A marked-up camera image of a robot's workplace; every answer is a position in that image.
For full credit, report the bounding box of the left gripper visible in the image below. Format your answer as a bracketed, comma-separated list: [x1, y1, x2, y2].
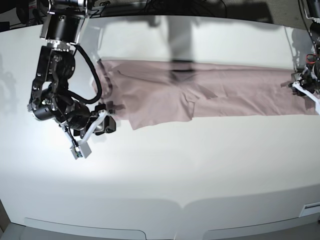
[288, 72, 320, 113]

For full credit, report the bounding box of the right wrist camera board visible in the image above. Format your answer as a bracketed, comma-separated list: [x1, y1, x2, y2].
[70, 142, 92, 160]

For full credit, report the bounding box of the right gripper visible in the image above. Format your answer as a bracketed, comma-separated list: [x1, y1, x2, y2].
[57, 103, 117, 148]

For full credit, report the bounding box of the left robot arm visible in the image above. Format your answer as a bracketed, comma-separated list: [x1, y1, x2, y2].
[288, 0, 320, 114]

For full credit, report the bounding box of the pink T-shirt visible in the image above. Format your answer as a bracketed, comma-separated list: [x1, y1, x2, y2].
[95, 59, 316, 130]

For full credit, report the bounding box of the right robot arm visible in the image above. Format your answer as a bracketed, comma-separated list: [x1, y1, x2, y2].
[27, 0, 116, 159]

